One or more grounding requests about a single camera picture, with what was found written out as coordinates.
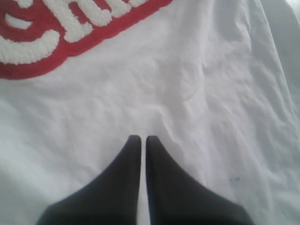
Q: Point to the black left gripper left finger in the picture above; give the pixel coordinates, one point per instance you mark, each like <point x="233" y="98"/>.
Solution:
<point x="110" y="199"/>

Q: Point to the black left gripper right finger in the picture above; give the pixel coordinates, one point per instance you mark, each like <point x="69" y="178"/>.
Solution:
<point x="176" y="198"/>

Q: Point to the white t-shirt red print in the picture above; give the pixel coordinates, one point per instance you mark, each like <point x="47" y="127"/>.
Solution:
<point x="217" y="81"/>

